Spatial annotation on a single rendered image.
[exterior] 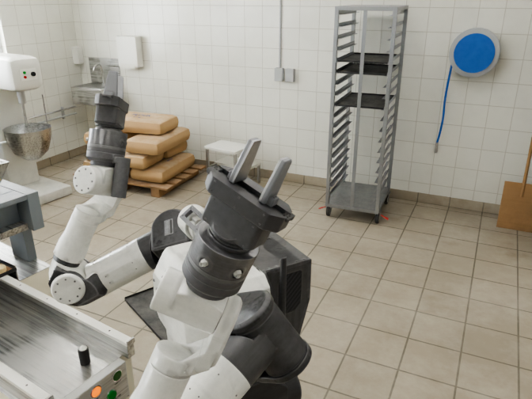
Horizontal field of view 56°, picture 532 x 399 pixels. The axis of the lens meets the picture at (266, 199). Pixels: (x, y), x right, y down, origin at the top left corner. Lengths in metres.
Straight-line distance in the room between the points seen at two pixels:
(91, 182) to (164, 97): 4.88
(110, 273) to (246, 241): 0.69
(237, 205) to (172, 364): 0.25
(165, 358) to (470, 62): 4.18
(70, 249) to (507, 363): 2.54
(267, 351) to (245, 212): 0.35
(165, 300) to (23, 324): 1.30
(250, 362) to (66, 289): 0.55
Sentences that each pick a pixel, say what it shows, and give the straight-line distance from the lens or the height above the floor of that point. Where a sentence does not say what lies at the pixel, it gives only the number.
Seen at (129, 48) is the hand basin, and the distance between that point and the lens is 6.07.
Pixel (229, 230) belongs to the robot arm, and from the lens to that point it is 0.64.
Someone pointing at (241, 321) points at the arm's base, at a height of 1.38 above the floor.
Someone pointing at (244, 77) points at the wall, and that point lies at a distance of 5.43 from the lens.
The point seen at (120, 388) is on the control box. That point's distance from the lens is 1.74.
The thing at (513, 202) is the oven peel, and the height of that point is 0.24.
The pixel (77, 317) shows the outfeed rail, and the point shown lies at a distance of 1.83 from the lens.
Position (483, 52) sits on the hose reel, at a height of 1.46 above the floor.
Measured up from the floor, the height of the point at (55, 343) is 0.84.
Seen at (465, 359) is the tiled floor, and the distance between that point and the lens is 3.15.
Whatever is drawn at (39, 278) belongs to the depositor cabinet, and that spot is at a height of 0.81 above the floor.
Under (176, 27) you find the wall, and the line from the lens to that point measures 5.79.
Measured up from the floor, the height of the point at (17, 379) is 0.90.
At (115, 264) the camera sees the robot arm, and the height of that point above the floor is 1.30.
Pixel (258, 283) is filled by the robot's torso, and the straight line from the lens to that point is 1.01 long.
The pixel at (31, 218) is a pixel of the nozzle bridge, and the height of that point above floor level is 1.08.
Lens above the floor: 1.90
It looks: 22 degrees down
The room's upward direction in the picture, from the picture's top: straight up
